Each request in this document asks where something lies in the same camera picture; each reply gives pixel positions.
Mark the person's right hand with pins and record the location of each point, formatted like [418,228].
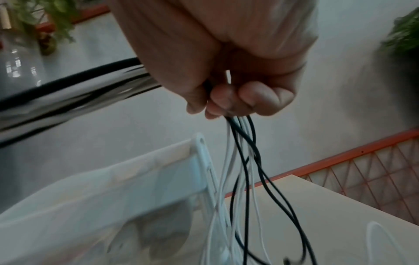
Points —
[203,38]

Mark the green potted plant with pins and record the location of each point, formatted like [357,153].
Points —
[55,13]

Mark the small brown pot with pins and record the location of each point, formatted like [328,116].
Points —
[48,42]

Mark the green leafy plant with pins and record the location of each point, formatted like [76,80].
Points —
[404,33]

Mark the orange metal mesh fence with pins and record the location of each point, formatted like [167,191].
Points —
[376,165]

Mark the black and chrome chair frame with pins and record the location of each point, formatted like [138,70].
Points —
[65,93]

